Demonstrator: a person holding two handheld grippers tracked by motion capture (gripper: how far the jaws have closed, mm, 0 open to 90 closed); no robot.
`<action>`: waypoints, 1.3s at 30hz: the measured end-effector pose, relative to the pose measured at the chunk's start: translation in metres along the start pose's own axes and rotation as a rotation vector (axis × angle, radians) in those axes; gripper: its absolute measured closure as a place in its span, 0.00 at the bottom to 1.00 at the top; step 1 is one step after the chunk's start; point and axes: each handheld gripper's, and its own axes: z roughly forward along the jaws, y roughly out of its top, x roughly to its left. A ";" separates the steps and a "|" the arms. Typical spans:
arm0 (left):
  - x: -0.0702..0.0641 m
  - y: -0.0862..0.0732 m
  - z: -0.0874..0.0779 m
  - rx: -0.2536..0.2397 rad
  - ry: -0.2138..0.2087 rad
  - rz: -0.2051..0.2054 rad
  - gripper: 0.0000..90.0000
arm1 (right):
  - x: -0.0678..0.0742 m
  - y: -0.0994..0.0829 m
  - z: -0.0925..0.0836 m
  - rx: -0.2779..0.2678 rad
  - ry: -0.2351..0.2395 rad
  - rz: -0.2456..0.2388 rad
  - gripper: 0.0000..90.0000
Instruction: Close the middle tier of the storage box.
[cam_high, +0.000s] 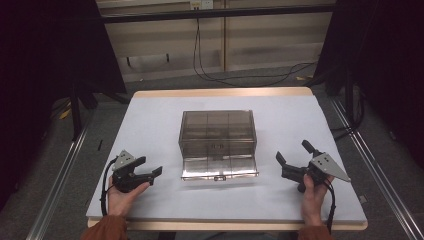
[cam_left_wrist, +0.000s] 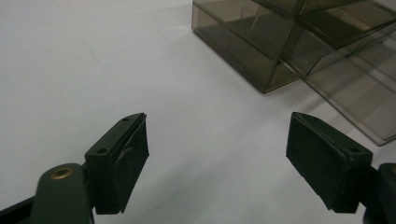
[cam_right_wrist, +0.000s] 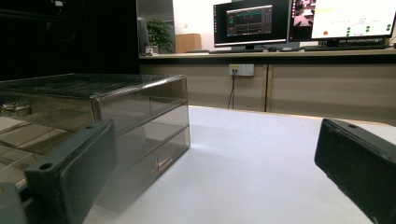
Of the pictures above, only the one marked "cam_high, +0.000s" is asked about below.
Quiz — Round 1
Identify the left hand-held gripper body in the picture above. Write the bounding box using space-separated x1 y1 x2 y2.
111 149 155 194

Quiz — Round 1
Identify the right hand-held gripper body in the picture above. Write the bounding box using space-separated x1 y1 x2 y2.
280 151 352 194

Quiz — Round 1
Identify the transparent plastic drawer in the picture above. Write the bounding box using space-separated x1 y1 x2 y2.
180 153 260 183

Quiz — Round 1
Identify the transparent smoky plastic drawer box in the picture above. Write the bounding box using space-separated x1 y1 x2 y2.
177 109 258 168

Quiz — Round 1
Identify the person's left hand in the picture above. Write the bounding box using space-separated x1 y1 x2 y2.
106 180 151 219

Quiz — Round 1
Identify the person's right hand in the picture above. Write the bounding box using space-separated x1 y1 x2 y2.
300 173 336 227

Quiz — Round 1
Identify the white table mat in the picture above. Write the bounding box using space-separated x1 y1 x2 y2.
85 94 368 224

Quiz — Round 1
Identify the black metal stand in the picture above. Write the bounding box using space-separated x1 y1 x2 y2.
324 61 358 126
68 82 99 142

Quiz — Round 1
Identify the yellow floor tape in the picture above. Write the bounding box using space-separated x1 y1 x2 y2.
58 107 73 121

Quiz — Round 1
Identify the light wooden table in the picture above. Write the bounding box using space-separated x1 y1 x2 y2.
86 86 369 232

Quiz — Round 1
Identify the black curtain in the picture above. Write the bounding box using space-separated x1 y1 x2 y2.
0 0 128 209
312 0 424 162

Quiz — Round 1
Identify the black horizontal metal bar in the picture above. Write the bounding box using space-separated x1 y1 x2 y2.
99 4 337 24

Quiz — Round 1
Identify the left hand-held gripper black cable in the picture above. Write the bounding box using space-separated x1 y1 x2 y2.
100 156 119 217

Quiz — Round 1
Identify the hand-held gripper black cable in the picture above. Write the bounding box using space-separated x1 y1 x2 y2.
100 156 119 217
322 181 337 235

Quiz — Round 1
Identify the right hand-held gripper black cable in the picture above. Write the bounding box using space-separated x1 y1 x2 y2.
322 181 337 235

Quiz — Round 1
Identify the aluminium floor rail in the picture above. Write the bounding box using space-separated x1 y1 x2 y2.
327 96 424 240
25 121 90 240

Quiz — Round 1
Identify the black stand cable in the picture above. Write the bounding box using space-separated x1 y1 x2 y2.
331 84 366 141

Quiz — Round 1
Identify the black floor cable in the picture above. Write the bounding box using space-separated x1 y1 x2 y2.
197 19 318 88
192 18 318 83

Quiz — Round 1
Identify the white wall socket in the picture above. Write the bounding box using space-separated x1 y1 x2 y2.
189 0 215 11

